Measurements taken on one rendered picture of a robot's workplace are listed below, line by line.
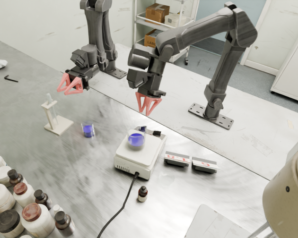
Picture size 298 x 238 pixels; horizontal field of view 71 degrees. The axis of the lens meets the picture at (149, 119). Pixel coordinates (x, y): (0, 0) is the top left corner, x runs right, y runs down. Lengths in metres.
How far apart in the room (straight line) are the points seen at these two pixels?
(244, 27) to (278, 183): 0.55
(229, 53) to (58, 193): 0.72
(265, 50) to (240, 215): 2.99
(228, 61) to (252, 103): 0.41
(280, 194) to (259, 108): 0.90
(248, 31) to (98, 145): 0.63
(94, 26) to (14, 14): 1.13
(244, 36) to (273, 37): 2.71
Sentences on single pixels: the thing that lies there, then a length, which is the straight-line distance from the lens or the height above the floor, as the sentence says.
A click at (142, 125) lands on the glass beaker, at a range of 0.66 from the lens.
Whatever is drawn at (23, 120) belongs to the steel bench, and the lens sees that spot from 0.99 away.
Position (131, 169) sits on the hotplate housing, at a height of 0.93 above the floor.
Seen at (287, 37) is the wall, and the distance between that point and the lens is 3.45.
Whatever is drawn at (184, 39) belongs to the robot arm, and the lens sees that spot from 0.70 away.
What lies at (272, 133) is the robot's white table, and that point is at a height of 0.90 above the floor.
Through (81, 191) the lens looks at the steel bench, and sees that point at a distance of 0.72.
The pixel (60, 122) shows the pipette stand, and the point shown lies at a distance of 0.92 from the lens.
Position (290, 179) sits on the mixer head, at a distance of 0.25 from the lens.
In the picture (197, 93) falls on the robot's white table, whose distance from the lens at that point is 1.11.
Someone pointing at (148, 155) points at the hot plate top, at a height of 0.99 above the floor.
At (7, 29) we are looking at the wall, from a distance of 1.99.
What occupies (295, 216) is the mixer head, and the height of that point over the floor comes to 1.34.
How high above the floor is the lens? 1.53
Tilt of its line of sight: 44 degrees down
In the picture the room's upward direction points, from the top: 6 degrees clockwise
